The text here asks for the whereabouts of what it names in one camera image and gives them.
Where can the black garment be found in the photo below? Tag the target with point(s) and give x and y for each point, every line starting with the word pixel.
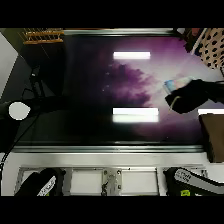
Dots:
pixel 190 98

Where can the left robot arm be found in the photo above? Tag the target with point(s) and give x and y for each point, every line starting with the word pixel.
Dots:
pixel 43 101

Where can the silver frame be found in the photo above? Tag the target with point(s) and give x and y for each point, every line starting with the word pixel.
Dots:
pixel 111 176

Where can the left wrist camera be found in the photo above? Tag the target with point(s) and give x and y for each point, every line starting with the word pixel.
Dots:
pixel 35 78

